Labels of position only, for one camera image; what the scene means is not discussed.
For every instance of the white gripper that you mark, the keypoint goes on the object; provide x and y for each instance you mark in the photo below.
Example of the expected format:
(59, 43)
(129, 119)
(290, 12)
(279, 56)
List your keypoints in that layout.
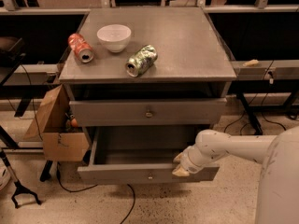
(188, 162)

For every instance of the grey drawer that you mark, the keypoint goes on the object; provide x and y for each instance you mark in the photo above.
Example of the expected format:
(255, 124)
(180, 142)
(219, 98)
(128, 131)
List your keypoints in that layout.
(148, 112)
(140, 155)

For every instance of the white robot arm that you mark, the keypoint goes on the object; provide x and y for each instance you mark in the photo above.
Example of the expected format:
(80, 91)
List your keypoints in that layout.
(278, 192)

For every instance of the grey drawer cabinet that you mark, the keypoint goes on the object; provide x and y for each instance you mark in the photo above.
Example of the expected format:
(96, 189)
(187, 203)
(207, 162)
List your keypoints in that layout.
(191, 62)

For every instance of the green crushed soda can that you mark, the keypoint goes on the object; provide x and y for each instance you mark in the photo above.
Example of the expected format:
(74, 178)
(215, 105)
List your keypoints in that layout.
(141, 61)

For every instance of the brown cardboard box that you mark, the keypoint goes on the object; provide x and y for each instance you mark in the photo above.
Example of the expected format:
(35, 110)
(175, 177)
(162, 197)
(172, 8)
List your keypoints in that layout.
(49, 126)

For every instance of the beige foam scrap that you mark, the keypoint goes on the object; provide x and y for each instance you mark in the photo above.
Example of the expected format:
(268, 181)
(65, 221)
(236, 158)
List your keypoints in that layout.
(252, 62)

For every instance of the white ceramic bowl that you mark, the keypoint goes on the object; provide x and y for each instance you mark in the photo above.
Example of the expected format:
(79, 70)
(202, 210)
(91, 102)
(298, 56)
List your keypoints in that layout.
(114, 37)

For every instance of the orange soda can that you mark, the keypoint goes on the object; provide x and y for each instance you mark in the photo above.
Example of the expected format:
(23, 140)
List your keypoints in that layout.
(82, 50)

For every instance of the black tripod stand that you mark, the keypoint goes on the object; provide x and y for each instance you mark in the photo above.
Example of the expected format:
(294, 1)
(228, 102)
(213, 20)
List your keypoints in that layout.
(20, 189)

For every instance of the grey metal rail bench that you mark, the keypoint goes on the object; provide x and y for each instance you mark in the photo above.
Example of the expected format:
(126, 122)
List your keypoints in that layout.
(265, 70)

